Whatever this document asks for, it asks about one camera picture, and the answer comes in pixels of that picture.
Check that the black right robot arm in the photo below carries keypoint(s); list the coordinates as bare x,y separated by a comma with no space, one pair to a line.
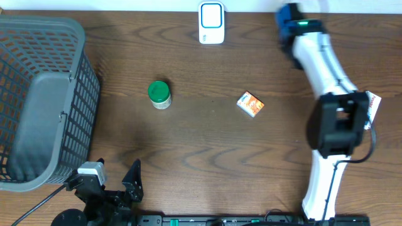
336,125

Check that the orange small carton box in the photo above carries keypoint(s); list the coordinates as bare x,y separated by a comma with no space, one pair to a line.
250,104

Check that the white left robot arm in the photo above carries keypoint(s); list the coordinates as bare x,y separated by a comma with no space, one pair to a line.
102,207

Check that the dark grey plastic basket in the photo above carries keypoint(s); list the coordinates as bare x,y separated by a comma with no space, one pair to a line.
49,99

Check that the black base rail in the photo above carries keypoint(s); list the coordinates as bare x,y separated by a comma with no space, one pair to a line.
273,218

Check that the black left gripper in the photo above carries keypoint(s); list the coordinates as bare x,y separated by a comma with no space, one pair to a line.
124,204

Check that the green lid jar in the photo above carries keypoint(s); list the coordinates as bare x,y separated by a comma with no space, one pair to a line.
159,94

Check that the white Panadol medicine box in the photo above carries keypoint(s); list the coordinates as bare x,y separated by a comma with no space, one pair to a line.
374,102

